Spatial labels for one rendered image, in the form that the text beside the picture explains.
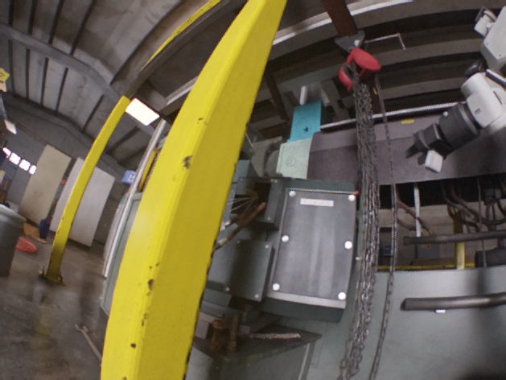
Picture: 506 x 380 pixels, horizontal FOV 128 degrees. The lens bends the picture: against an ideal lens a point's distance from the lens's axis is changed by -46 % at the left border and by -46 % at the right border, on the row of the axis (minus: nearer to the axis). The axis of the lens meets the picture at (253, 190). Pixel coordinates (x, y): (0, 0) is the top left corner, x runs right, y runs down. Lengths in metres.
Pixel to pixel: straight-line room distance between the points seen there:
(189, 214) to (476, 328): 1.07
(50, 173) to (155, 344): 6.11
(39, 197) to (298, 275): 6.06
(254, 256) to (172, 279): 0.33
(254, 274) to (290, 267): 0.10
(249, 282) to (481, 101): 0.67
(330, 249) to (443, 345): 0.69
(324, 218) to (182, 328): 0.47
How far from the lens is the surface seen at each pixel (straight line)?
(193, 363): 0.72
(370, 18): 1.48
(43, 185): 6.28
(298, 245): 0.63
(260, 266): 0.58
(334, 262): 0.62
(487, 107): 0.54
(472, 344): 1.11
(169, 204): 0.29
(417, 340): 1.05
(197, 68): 2.15
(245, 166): 0.77
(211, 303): 0.66
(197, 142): 0.32
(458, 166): 1.28
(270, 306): 0.68
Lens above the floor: 0.49
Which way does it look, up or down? 22 degrees up
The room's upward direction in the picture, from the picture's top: 13 degrees clockwise
